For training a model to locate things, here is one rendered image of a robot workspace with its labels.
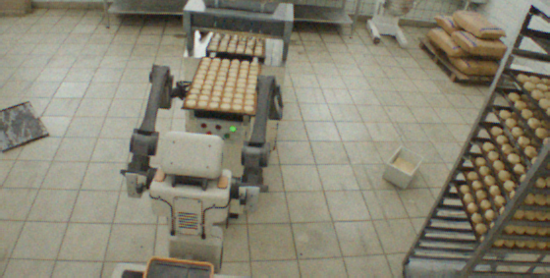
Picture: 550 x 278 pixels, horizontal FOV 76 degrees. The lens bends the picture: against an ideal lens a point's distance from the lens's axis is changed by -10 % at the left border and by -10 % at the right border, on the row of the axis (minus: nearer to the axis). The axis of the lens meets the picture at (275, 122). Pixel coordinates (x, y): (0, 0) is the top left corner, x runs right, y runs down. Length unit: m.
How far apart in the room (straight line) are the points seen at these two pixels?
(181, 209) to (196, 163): 0.19
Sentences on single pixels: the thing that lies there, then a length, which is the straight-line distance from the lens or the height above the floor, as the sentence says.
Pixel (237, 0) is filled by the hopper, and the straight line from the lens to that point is 2.62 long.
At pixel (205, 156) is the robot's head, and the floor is 1.22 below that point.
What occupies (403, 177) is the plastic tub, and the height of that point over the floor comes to 0.11.
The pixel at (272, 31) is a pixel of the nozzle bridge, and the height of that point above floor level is 1.05.
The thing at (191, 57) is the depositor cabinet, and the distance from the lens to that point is 2.78.
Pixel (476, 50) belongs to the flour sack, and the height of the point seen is 0.46.
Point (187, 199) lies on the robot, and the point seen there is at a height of 1.08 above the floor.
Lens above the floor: 2.10
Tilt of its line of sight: 36 degrees down
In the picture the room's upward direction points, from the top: 8 degrees clockwise
